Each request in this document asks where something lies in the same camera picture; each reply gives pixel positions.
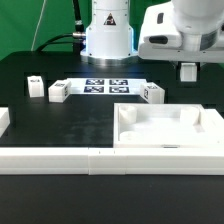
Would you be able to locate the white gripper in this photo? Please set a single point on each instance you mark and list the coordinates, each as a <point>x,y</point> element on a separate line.
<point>211,55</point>

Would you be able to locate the white square tabletop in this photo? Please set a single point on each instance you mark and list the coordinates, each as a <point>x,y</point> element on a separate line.
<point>138,125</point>

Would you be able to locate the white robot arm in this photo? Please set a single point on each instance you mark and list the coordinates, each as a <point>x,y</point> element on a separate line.
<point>179,30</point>

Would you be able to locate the AprilTag marker sheet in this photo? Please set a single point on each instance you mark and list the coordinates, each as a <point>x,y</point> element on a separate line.
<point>106,86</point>

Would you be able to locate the white front fence bar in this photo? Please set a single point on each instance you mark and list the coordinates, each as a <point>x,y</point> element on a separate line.
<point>111,161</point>

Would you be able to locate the white fence bar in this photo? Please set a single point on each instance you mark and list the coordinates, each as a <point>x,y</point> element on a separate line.
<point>4,119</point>
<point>111,161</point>

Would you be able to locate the white left fence bar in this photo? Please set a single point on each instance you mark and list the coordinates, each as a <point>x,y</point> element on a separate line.
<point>4,119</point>

